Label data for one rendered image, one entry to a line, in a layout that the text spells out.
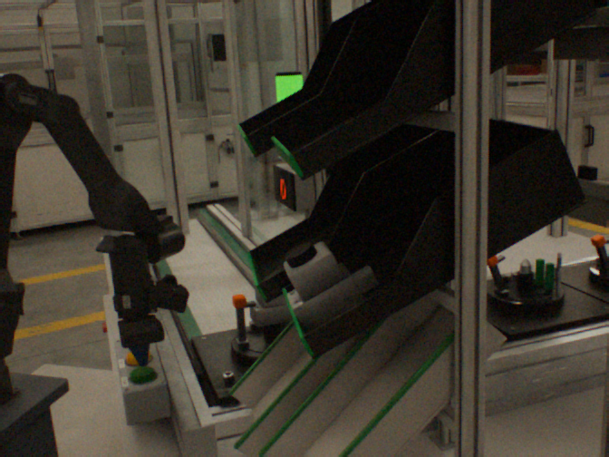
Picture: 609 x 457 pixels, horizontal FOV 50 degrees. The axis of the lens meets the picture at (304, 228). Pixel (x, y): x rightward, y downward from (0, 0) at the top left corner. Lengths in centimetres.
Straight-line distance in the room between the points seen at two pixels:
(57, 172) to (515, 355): 550
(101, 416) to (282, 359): 45
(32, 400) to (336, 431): 38
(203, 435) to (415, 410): 40
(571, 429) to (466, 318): 59
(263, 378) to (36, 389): 29
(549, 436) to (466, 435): 50
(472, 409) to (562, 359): 59
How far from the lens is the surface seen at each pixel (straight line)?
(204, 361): 111
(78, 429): 121
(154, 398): 109
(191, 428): 95
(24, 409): 87
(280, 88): 121
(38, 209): 633
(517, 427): 113
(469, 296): 57
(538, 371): 117
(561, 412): 118
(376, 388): 73
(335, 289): 61
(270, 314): 107
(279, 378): 90
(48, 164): 628
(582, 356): 122
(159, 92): 205
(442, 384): 63
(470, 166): 54
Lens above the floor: 145
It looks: 15 degrees down
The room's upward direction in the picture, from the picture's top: 3 degrees counter-clockwise
